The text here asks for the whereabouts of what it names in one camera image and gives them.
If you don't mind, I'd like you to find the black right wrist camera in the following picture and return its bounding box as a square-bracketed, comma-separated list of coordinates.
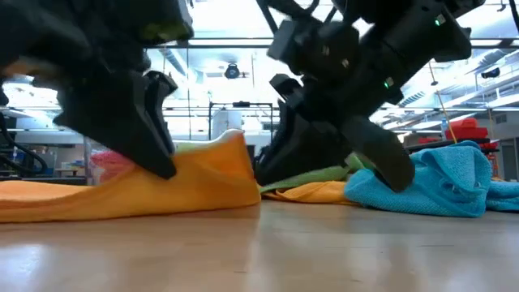
[266, 18, 361, 79]

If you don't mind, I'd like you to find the orange microfiber towel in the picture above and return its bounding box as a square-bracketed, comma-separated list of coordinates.
[0, 128, 263, 224]
[261, 180, 358, 206]

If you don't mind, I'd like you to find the white square column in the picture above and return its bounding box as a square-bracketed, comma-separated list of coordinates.
[212, 109, 243, 138]

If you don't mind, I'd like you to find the yellow hanging rope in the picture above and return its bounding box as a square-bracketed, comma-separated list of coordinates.
[427, 60, 458, 144]

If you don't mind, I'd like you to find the long black ceiling beam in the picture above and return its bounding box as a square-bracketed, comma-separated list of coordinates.
[145, 37, 519, 50]

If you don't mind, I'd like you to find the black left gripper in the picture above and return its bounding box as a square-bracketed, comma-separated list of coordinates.
[0, 56, 180, 180]

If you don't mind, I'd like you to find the black ceiling spotlight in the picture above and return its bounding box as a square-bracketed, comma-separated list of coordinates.
[224, 62, 242, 80]

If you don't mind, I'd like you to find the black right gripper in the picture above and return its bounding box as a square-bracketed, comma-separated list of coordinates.
[254, 72, 416, 193]

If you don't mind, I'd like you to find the pink microfiber towel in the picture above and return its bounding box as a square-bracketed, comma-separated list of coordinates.
[90, 149, 138, 184]

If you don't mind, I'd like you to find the low wooden shelf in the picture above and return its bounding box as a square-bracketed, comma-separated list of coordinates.
[54, 166, 87, 178]

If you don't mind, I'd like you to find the blue microfiber towel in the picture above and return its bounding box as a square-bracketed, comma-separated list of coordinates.
[343, 140, 519, 218]

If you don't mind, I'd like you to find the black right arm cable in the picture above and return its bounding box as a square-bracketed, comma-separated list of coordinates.
[508, 0, 519, 33]

